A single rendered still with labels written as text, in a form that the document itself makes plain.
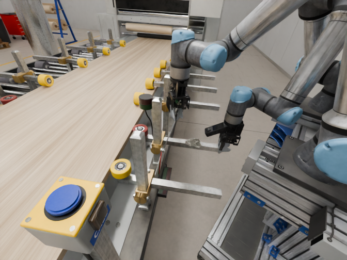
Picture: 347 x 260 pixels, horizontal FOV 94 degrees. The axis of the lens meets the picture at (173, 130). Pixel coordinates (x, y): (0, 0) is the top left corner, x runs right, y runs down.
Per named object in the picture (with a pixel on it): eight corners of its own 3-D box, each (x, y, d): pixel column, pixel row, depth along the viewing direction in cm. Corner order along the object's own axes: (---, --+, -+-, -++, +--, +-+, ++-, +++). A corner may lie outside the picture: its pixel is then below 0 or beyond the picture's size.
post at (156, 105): (161, 168, 98) (161, 96, 69) (159, 173, 96) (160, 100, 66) (155, 167, 99) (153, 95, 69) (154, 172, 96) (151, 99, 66)
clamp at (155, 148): (165, 137, 93) (165, 131, 89) (160, 155, 82) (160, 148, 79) (155, 136, 93) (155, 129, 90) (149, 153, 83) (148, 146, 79)
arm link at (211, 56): (236, 43, 50) (207, 37, 56) (216, 47, 43) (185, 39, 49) (230, 69, 55) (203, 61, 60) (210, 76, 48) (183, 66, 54)
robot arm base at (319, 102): (342, 108, 86) (356, 91, 79) (343, 120, 76) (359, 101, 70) (309, 98, 93) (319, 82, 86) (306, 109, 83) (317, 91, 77)
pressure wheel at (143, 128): (150, 140, 94) (149, 124, 87) (146, 149, 88) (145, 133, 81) (137, 138, 95) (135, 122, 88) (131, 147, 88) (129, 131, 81)
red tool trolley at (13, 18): (37, 37, 664) (27, 12, 614) (23, 40, 605) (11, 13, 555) (26, 36, 664) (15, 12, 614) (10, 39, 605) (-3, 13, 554)
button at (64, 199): (90, 192, 23) (87, 185, 22) (72, 222, 20) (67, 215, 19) (63, 188, 23) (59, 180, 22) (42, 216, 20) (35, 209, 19)
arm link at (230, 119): (227, 116, 68) (225, 106, 74) (224, 125, 71) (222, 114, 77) (245, 118, 67) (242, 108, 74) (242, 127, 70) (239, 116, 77)
